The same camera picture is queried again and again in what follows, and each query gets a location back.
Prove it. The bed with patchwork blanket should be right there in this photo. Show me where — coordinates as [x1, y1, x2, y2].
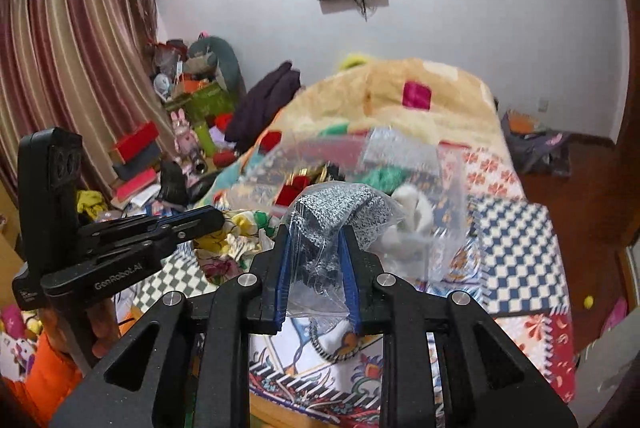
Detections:
[115, 57, 578, 428]

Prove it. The dark purple jacket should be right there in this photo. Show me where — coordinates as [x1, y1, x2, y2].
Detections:
[225, 61, 302, 154]

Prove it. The yellow floral cloth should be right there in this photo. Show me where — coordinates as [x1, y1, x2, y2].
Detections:
[195, 208, 278, 281]

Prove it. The pile of clothes on floor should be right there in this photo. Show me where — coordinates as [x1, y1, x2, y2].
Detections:
[501, 109, 572, 178]

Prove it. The yellow green plush toy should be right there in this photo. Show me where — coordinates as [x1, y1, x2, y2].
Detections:
[338, 52, 377, 72]

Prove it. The pink bunny doll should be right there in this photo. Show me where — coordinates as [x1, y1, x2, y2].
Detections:
[170, 109, 200, 171]

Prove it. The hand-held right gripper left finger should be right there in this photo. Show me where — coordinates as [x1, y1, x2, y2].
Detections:
[47, 223, 292, 428]

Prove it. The black bag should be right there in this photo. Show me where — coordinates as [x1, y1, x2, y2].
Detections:
[159, 159, 190, 205]

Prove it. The black white checkered cloth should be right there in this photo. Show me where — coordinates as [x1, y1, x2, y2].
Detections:
[131, 251, 218, 311]

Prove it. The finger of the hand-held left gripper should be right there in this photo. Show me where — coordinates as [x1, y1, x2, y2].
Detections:
[78, 206, 226, 243]
[80, 231, 177, 260]

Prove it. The beige plush blanket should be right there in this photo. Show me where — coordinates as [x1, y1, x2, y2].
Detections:
[280, 57, 503, 144]

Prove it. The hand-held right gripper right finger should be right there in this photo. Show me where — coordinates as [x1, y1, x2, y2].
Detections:
[338, 227, 579, 428]

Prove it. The person's left forearm orange sleeve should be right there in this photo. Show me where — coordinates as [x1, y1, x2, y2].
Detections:
[7, 330, 87, 426]

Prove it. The white soft cloth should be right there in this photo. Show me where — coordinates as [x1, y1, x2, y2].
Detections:
[382, 185, 437, 256]

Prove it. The grey knitted cloth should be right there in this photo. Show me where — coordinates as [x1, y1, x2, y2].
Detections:
[286, 182, 394, 281]

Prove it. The red box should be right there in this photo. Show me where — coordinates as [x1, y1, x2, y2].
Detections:
[109, 121, 162, 161]

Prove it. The clear plastic bag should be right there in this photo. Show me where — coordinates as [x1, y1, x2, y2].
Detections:
[225, 127, 482, 325]

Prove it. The green knitted cloth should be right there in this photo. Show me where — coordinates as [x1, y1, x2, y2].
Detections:
[361, 165, 418, 191]

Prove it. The person's left hand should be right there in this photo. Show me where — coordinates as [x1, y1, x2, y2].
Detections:
[89, 297, 121, 360]

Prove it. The green cardboard box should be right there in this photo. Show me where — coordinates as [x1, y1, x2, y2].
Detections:
[167, 82, 237, 121]

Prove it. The blue white checkered mat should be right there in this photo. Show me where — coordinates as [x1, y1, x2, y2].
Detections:
[470, 198, 571, 316]

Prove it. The striped brown curtain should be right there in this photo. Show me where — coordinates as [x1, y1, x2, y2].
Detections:
[0, 0, 173, 209]

